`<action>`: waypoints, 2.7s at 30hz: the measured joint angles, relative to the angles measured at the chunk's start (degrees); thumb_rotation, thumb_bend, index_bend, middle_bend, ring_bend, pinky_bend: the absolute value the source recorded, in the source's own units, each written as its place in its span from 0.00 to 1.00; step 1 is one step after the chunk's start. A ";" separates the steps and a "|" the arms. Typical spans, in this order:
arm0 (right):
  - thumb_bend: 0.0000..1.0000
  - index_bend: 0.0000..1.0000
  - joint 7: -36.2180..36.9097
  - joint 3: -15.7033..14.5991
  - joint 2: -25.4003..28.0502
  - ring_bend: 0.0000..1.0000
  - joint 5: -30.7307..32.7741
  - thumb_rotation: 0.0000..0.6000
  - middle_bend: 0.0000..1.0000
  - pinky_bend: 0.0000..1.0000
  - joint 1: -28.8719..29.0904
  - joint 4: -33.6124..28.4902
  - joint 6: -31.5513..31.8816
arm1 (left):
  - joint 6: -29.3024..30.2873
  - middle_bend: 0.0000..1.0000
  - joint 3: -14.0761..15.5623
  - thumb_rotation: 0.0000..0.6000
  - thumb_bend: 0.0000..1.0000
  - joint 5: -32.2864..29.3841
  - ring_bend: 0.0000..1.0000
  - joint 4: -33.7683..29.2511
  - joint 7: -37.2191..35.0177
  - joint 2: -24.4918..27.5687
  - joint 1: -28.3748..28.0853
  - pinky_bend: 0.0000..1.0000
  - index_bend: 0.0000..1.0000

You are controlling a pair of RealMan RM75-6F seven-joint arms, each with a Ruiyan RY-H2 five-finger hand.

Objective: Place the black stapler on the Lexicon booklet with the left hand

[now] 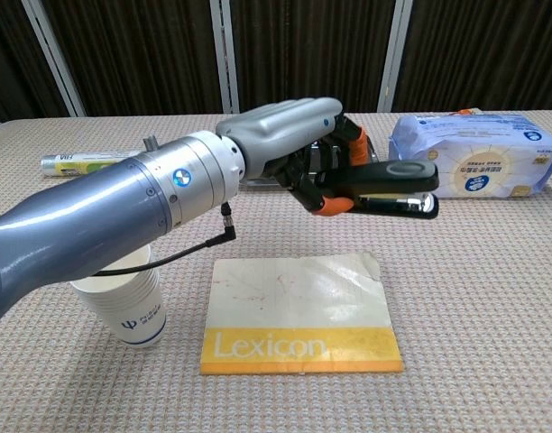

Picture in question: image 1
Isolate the black stapler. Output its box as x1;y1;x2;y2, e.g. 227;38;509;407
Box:
309;160;441;220

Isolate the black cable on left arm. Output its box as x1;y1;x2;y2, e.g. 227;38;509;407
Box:
94;202;238;278

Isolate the white yellow Lexicon book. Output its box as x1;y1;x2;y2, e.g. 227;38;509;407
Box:
199;253;405;376

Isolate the white paper cup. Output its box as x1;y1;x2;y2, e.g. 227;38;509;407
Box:
69;245;167;349

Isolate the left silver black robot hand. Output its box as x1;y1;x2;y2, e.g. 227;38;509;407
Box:
215;96;371;218

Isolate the grey partition frame post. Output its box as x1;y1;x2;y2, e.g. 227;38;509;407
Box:
209;0;240;115
22;0;87;117
376;0;413;113

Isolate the light blue wipes pack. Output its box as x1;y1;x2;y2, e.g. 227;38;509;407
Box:
388;107;552;200

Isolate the beige woven tablecloth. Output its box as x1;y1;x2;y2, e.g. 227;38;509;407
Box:
0;109;552;433

